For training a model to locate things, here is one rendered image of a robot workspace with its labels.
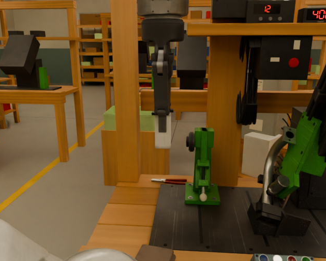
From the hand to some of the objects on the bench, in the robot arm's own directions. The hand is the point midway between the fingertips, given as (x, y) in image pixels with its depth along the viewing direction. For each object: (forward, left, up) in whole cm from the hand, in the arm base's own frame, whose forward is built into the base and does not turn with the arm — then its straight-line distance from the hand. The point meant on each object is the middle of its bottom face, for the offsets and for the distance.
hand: (163, 130), depth 59 cm
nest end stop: (+28, -30, -40) cm, 58 cm away
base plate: (+38, -49, -45) cm, 77 cm away
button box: (+9, -29, -46) cm, 55 cm away
